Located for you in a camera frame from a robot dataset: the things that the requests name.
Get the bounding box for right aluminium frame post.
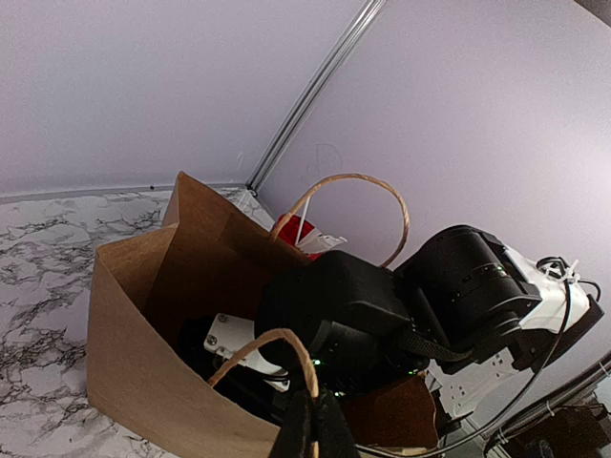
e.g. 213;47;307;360
245;0;386;194

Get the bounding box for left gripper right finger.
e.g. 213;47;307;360
314;388;358;458

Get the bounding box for red cylindrical holder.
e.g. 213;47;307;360
278;215;322;260

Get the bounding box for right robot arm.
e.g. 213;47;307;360
254;225;603;417

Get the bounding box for brown paper bag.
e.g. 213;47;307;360
87;174;438;457

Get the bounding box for white sugar packets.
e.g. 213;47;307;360
297;230;348;255

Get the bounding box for white straw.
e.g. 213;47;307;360
295;198;311;246

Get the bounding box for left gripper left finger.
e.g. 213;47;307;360
269;390;314;458

